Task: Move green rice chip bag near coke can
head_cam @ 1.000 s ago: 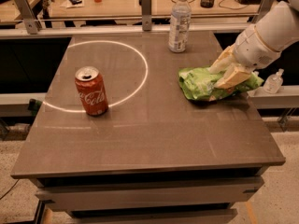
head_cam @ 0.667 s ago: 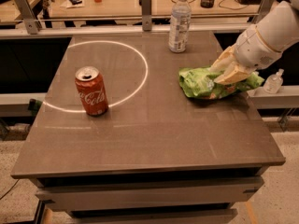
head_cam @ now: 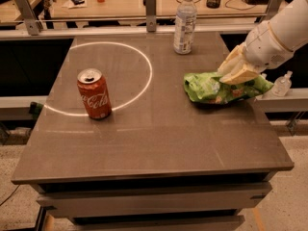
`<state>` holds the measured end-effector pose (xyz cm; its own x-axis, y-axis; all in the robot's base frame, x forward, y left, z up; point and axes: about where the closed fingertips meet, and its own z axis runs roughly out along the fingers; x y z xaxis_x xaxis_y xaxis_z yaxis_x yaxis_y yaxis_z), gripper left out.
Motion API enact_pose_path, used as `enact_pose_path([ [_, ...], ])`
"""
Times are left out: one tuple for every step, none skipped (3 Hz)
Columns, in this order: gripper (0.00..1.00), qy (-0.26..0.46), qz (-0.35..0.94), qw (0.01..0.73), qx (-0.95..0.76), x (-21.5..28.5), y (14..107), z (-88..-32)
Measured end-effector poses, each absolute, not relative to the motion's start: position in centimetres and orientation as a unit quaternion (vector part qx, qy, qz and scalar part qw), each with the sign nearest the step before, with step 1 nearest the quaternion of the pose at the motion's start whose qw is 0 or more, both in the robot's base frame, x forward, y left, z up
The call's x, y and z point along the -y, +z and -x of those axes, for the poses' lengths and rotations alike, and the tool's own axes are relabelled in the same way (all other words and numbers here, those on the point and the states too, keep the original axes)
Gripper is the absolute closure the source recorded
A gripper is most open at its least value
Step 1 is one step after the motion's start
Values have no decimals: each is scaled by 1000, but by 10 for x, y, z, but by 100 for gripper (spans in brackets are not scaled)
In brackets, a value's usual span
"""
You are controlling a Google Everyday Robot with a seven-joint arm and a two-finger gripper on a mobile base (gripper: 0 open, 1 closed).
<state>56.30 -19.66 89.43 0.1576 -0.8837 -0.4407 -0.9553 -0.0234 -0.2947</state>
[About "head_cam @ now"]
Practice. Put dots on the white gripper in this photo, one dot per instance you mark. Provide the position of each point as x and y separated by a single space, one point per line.
265 46

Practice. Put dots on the green rice chip bag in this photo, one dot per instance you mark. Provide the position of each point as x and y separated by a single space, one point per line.
206 88

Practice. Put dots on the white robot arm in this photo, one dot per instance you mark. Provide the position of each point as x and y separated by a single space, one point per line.
290 25

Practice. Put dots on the red coke can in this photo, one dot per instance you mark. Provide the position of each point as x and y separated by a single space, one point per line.
93 89

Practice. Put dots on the small sanitizer bottle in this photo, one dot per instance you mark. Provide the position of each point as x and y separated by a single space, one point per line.
282 85

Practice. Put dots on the black mesh pen holder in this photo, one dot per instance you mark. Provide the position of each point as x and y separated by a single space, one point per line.
213 4

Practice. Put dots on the clear plastic water bottle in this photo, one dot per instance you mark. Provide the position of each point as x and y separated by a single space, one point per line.
184 27

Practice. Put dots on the grey cabinet drawer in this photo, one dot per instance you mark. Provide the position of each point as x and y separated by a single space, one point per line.
153 201

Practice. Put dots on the green bottle on ledge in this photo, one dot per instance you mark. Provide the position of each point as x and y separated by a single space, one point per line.
35 108

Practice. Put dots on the metal rail bracket right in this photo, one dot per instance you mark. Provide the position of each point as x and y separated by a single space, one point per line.
274 4

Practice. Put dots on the metal rail bracket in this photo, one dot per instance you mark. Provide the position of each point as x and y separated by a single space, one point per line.
274 4
150 14
31 21

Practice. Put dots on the metal rail bracket middle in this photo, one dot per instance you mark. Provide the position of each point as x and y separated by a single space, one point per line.
150 14

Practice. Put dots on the metal rail bracket left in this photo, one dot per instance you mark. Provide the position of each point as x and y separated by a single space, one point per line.
31 21

